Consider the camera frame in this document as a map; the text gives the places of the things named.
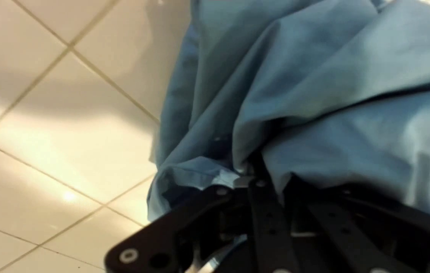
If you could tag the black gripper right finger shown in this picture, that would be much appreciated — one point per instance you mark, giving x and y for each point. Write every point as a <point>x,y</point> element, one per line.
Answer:
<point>358,230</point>

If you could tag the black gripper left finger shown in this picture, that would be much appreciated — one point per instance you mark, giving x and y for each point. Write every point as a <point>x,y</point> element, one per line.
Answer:
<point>187,238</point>

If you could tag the blue pillow case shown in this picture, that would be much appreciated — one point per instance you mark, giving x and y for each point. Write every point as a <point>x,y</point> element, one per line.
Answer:
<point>332,92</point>

